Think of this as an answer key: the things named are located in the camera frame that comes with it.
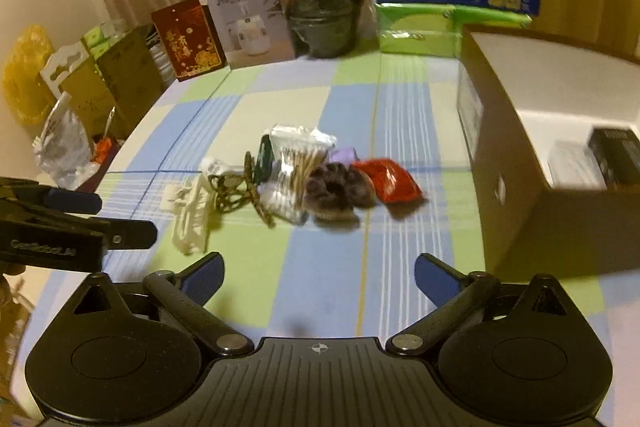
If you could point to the red snack packet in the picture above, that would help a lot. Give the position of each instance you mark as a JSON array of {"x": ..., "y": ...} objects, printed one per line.
[{"x": 392, "y": 182}]

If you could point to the bag of cotton swabs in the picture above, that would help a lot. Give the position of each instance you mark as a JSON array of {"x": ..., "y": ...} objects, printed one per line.
[{"x": 295, "y": 157}]

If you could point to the gold box white hang tab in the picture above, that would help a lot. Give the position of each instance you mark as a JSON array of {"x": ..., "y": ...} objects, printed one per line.
[{"x": 82, "y": 92}]

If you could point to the brown cardboard box white inside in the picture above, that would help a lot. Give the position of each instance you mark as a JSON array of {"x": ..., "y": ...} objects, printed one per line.
[{"x": 520, "y": 227}]

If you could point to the white hair claw clip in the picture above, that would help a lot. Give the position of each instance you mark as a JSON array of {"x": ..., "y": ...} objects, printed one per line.
[{"x": 190, "y": 217}]

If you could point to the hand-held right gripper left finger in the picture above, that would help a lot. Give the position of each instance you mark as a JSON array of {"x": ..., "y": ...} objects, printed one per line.
[{"x": 207, "y": 276}]

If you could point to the white humidifier box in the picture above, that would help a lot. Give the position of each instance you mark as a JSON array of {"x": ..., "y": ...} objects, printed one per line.
[{"x": 250, "y": 27}]

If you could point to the small black box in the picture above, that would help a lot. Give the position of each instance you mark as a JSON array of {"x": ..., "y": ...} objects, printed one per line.
[{"x": 617, "y": 157}]

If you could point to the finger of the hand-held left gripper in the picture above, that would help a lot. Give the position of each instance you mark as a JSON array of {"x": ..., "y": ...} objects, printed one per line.
[
  {"x": 75, "y": 202},
  {"x": 127, "y": 234}
]

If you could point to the dark olive box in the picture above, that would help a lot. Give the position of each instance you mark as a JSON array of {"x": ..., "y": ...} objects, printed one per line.
[{"x": 132, "y": 82}]

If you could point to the red gold printed box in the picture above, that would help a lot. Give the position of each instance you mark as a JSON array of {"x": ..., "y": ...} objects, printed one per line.
[{"x": 187, "y": 39}]

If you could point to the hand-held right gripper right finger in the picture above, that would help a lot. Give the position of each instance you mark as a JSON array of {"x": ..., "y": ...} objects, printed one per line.
[{"x": 434, "y": 278}]

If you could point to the green tissue pack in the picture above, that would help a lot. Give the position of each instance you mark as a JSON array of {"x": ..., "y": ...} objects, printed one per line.
[{"x": 415, "y": 32}]

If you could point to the light purple small item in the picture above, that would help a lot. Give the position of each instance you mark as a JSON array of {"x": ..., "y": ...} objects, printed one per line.
[{"x": 346, "y": 155}]

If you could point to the small green white box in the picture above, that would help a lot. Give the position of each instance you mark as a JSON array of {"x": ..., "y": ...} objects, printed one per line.
[{"x": 97, "y": 38}]

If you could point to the clear plastic packet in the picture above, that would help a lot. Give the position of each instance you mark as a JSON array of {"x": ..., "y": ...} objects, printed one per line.
[{"x": 575, "y": 167}]

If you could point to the dark green hair clip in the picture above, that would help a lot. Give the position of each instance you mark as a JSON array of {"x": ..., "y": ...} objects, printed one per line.
[{"x": 262, "y": 157}]

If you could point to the dark hair claw clip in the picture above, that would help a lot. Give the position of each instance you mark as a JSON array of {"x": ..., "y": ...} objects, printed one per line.
[{"x": 332, "y": 194}]

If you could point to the yellow plastic bag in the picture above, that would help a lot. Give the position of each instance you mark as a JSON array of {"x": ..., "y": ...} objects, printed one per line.
[{"x": 27, "y": 77}]

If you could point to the checkered cloth desktop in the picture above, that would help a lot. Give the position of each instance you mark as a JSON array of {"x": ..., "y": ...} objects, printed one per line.
[{"x": 310, "y": 272}]

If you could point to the crumpled clear plastic bag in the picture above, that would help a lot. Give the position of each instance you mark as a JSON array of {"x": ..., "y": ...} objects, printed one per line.
[{"x": 65, "y": 147}]

